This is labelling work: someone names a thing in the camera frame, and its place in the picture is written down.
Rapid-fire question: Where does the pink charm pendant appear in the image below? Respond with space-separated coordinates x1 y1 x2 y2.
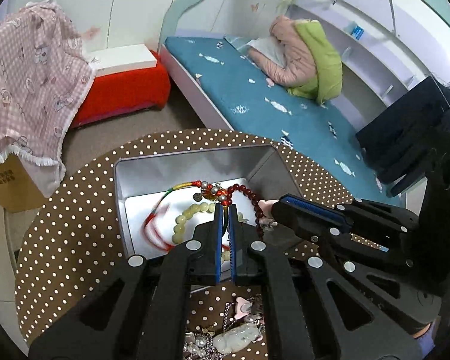
258 200 278 231

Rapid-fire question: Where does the small blue box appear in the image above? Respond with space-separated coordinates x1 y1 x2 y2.
350 25 364 41

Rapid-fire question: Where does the red bead bracelet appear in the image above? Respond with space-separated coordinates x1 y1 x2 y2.
224 182 271 237

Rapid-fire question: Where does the pink padded jacket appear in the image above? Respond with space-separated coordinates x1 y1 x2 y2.
247 16 317 88

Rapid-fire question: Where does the silver chain jewelry pile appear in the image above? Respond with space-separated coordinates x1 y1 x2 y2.
183 290 266 359

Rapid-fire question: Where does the green quilt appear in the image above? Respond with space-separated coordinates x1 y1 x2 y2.
288 19 343 105

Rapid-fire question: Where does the white flat box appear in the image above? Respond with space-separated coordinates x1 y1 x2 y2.
87 44 157 77

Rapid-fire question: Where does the dark navy hanging garment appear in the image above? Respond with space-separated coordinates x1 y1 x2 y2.
356 76 450 197

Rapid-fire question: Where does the cream bead bracelet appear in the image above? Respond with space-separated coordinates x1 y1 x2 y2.
171 201 249 263

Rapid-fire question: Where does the red storage ottoman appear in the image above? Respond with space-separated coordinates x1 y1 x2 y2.
70 52 171 128

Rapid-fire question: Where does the brown polka dot tablecloth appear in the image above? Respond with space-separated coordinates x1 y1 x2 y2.
14 128 391 360

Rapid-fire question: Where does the silver metal tin box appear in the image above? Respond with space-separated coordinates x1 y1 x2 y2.
112 144 305 262

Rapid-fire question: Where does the pink checkered cloth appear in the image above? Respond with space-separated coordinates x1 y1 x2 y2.
0 0 95 197

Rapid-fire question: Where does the teal bed mattress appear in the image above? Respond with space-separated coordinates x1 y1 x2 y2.
159 37 404 206

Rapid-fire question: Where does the cardboard box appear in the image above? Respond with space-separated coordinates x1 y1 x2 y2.
0 154 45 213

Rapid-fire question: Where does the red green cord charm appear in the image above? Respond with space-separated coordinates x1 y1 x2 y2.
141 180 232 253

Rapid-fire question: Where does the white jade carved pendant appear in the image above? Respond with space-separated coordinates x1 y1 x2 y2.
212 322 261 355

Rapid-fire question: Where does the teal bunk bed frame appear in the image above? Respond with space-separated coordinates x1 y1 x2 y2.
160 0 450 129

